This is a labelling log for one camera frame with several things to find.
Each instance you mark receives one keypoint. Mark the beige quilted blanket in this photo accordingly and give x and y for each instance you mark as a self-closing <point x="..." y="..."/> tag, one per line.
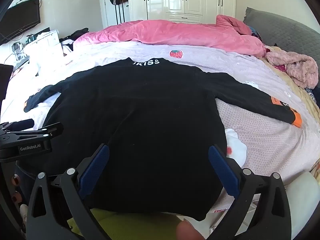
<point x="295" y="97"/>

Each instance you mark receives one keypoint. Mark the person's green clothing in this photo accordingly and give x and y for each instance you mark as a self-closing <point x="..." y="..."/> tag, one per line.
<point x="140" y="227"/>

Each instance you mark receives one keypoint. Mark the white cushion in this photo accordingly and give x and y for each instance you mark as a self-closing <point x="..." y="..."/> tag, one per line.
<point x="303" y="192"/>

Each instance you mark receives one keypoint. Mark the pink fluffy garment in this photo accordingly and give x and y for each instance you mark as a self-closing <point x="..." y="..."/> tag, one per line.
<point x="297" y="67"/>

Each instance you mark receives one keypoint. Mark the white door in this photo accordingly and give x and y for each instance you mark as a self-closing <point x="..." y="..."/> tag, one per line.
<point x="107" y="12"/>

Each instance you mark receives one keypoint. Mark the lilac strawberry print bedsheet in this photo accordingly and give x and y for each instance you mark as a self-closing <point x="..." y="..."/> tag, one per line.
<point x="262" y="135"/>

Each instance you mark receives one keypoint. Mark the white dresser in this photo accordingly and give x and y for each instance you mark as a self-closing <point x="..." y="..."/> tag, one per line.
<point x="47" y="42"/>

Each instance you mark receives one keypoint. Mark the white wardrobe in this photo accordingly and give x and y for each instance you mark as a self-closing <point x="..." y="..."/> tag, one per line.
<point x="192" y="0"/>

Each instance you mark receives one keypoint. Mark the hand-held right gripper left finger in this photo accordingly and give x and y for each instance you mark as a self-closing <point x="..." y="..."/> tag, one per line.
<point x="95" y="170"/>

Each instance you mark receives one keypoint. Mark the clear jar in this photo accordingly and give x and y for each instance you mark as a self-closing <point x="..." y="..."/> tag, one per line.
<point x="17" y="51"/>

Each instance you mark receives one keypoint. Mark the grey quilted headboard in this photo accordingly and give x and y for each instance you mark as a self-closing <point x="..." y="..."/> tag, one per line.
<point x="282" y="30"/>

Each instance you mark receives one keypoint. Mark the beige fluffy slipper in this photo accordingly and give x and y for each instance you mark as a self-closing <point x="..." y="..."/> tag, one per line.
<point x="24" y="216"/>

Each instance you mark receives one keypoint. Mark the pink quilt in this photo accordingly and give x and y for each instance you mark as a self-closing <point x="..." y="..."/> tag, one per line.
<point x="175" y="32"/>

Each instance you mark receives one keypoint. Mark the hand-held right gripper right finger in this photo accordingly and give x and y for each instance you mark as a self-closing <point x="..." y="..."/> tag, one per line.
<point x="223" y="173"/>

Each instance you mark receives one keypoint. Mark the black flat television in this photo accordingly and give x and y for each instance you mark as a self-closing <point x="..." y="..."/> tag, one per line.
<point x="20" y="20"/>

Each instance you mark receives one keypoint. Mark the person's right hand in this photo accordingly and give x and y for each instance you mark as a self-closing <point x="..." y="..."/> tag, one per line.
<point x="191" y="231"/>

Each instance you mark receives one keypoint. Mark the black sweater with orange cuffs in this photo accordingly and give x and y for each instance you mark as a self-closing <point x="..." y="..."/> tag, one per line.
<point x="137" y="130"/>

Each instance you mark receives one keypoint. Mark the dark patterned cloth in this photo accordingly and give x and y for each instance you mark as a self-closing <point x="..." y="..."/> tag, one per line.
<point x="256" y="33"/>

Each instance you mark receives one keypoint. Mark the dark clothes pile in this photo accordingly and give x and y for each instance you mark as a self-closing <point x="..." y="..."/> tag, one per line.
<point x="75" y="36"/>

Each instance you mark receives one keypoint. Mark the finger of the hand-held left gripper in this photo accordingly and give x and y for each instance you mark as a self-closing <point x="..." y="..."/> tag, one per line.
<point x="51" y="130"/>

